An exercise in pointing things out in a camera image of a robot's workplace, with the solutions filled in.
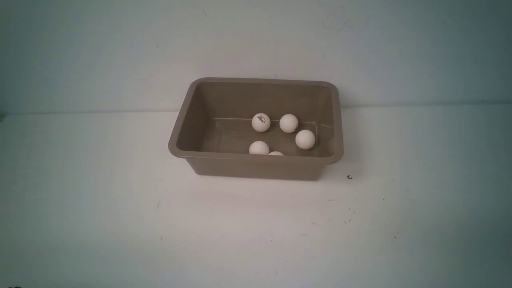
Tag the white ping-pong ball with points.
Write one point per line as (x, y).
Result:
(305, 139)
(259, 148)
(289, 123)
(261, 122)
(276, 153)

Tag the tan plastic bin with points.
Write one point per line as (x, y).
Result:
(213, 129)

